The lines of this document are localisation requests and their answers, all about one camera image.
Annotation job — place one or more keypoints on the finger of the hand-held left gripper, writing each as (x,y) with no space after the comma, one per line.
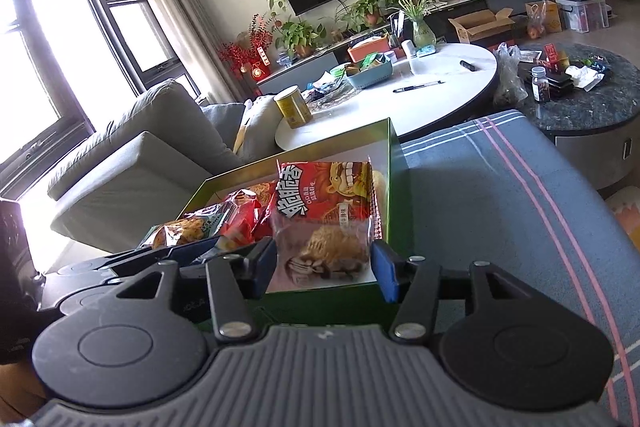
(170,253)

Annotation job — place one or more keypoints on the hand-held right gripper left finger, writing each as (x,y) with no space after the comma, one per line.
(262,267)

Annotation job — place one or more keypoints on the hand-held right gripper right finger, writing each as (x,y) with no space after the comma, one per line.
(385,269)

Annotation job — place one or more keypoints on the green snack packet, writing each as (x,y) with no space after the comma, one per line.
(185,227)

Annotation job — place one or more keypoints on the red round-print snack packet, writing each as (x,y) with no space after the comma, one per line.
(245,227)

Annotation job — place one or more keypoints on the red noodle-print snack packet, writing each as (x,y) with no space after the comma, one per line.
(252,197)

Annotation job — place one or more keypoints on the green cardboard box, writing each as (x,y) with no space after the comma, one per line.
(401,197)

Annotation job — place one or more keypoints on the red cartoon noodle snack packet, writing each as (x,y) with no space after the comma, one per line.
(325,202)

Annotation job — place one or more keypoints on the grey sofa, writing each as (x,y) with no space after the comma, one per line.
(125,167)

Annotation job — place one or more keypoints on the blue striped cushion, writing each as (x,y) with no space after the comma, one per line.
(475,207)

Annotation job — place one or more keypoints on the yellow can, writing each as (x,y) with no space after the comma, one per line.
(292,107)

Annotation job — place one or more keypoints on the white oval table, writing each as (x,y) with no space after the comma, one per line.
(425,97)

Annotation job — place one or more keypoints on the black pen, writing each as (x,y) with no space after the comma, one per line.
(417,87)

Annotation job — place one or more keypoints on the pile of dark wrappers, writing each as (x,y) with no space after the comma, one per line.
(330,89)

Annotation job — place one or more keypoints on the blue plastic basket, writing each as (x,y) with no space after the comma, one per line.
(372,77)

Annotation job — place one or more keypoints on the red flower decoration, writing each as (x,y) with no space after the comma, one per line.
(250,52)

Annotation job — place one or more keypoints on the white bottle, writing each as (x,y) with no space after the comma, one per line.
(409,52)

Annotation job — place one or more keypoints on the black marker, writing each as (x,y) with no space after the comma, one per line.
(468,66)

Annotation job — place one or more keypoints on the orange box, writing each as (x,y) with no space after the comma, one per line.
(367,49)

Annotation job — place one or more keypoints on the small teal box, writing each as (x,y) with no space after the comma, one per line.
(426,50)

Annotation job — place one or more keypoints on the white plastic bag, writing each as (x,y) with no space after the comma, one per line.
(510,77)

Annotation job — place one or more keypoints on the black-framed window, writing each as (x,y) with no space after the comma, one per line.
(50,57)

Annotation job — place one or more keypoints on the glass jar with dark contents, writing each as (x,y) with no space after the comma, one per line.
(540,87)

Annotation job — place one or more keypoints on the glass vase with spider plant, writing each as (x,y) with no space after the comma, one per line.
(424,32)

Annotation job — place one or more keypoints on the pastel patterned rug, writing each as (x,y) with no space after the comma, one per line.
(625,217)

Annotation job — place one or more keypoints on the beige curtain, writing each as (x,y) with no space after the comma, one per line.
(175,7)

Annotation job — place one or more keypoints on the dark marble round table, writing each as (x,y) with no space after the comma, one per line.
(590,117)

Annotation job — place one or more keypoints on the black trays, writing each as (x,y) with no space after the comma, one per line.
(560,82)

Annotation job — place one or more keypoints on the open cardboard box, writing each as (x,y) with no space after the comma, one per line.
(480,27)

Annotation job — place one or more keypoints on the red box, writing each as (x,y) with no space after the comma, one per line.
(555,56)

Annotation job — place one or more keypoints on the white tissue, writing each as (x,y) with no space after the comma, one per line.
(587,77)

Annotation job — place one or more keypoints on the clear storage box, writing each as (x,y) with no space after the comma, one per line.
(582,17)

